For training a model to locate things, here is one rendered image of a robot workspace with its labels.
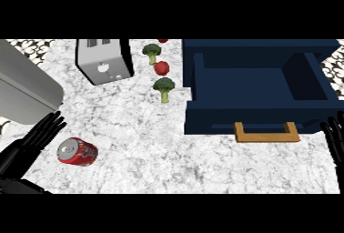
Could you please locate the small broccoli floret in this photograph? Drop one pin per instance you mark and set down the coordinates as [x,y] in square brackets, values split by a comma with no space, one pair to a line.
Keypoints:
[153,52]

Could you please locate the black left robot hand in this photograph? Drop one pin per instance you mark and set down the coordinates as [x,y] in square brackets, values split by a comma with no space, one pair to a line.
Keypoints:
[33,140]

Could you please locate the dark blue open drawer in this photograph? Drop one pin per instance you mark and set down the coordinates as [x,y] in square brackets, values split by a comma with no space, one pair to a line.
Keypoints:
[262,103]

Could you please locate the dark blue cabinet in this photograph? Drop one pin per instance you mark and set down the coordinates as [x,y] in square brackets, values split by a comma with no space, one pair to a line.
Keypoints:
[252,50]

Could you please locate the red soda can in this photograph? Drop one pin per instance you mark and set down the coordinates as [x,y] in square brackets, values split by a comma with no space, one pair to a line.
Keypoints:
[78,151]

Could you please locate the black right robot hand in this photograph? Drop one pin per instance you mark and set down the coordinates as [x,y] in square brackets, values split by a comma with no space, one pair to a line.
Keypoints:
[336,142]

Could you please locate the grey rounded appliance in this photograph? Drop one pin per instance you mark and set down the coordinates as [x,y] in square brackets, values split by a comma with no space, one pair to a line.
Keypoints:
[24,88]

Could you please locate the silver toaster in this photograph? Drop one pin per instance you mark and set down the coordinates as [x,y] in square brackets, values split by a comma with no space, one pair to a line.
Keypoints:
[104,60]

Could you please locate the red vegetable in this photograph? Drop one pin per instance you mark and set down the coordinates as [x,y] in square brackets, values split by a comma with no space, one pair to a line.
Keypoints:
[163,40]

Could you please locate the large broccoli floret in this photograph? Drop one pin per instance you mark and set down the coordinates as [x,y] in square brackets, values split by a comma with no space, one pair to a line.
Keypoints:
[165,87]

